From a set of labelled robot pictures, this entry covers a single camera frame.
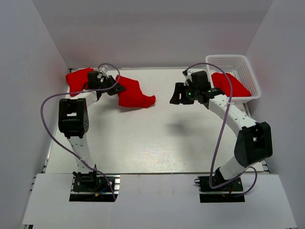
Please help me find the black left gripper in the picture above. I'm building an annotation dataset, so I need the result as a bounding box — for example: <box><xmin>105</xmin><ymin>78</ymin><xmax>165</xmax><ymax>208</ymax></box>
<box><xmin>97</xmin><ymin>75</ymin><xmax>126</xmax><ymax>95</ymax></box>

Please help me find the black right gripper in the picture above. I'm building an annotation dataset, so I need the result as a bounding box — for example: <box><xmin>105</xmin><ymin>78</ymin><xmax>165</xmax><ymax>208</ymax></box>
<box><xmin>170</xmin><ymin>83</ymin><xmax>200</xmax><ymax>105</ymax></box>

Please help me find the red t-shirt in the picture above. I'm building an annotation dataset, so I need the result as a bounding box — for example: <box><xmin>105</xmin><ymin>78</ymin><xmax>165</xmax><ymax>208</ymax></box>
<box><xmin>212</xmin><ymin>73</ymin><xmax>252</xmax><ymax>97</ymax></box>
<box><xmin>116</xmin><ymin>75</ymin><xmax>156</xmax><ymax>108</ymax></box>
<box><xmin>66</xmin><ymin>68</ymin><xmax>94</xmax><ymax>97</ymax></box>

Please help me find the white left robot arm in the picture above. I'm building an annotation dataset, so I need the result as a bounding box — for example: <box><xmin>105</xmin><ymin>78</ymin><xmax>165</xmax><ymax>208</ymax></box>
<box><xmin>58</xmin><ymin>67</ymin><xmax>126</xmax><ymax>173</ymax></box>

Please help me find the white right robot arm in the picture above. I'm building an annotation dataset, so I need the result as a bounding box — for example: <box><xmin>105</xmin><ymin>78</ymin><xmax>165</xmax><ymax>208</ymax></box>
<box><xmin>170</xmin><ymin>71</ymin><xmax>273</xmax><ymax>190</ymax></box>

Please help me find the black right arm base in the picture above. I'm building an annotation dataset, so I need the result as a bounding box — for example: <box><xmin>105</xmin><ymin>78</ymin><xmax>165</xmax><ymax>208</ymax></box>
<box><xmin>194</xmin><ymin>176</ymin><xmax>245</xmax><ymax>203</ymax></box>

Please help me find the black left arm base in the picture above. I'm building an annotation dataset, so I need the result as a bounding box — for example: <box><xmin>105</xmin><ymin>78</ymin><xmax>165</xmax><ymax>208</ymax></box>
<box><xmin>69</xmin><ymin>172</ymin><xmax>121</xmax><ymax>202</ymax></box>

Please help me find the red t-shirt in basket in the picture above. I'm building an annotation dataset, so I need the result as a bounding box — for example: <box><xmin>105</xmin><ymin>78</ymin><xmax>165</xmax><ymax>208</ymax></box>
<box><xmin>212</xmin><ymin>73</ymin><xmax>252</xmax><ymax>97</ymax></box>

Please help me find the white plastic mesh basket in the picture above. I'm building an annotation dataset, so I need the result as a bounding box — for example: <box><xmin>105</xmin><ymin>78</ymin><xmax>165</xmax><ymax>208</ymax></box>
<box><xmin>205</xmin><ymin>54</ymin><xmax>261</xmax><ymax>104</ymax></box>

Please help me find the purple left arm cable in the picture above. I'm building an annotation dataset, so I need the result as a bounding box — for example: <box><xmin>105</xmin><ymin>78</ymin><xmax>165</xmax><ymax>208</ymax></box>
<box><xmin>40</xmin><ymin>63</ymin><xmax>121</xmax><ymax>200</ymax></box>

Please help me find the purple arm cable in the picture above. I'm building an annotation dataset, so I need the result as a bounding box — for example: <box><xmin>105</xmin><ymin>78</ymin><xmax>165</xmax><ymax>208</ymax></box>
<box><xmin>182</xmin><ymin>62</ymin><xmax>258</xmax><ymax>197</ymax></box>
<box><xmin>40</xmin><ymin>63</ymin><xmax>121</xmax><ymax>200</ymax></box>

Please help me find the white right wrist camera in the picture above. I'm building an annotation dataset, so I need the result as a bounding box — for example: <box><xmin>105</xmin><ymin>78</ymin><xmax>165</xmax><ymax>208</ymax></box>
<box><xmin>183</xmin><ymin>70</ymin><xmax>193</xmax><ymax>86</ymax></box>

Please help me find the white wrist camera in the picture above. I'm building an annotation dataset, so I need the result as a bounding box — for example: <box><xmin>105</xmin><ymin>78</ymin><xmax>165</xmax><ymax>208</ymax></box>
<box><xmin>183</xmin><ymin>70</ymin><xmax>193</xmax><ymax>86</ymax></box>
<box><xmin>98</xmin><ymin>66</ymin><xmax>109</xmax><ymax>78</ymax></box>

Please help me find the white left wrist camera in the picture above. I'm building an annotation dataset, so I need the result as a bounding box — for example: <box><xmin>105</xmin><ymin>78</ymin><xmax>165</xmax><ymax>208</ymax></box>
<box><xmin>98</xmin><ymin>66</ymin><xmax>109</xmax><ymax>78</ymax></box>

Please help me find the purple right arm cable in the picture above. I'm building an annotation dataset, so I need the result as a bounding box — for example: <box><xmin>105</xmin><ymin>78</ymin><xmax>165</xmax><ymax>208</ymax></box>
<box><xmin>182</xmin><ymin>62</ymin><xmax>258</xmax><ymax>197</ymax></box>

